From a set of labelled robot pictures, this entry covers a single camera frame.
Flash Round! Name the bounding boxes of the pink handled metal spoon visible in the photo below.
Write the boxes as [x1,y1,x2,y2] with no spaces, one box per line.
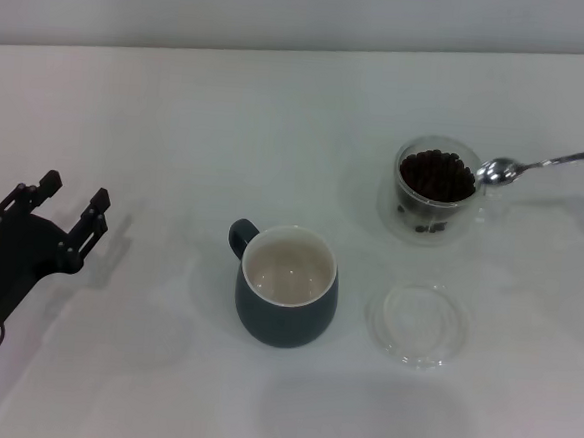
[474,134,584,194]

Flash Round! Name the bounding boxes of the dark green ceramic mug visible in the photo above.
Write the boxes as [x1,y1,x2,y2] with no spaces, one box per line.
[220,217,346,353]

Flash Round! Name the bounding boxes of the clear glass cup with handle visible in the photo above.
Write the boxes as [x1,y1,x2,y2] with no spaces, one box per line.
[388,130,509,245]

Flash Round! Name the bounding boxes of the brown coffee bean pile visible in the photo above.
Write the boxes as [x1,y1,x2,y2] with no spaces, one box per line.
[393,145,480,238]

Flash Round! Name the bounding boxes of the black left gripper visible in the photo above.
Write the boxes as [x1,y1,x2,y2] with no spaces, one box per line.
[0,167,114,337]

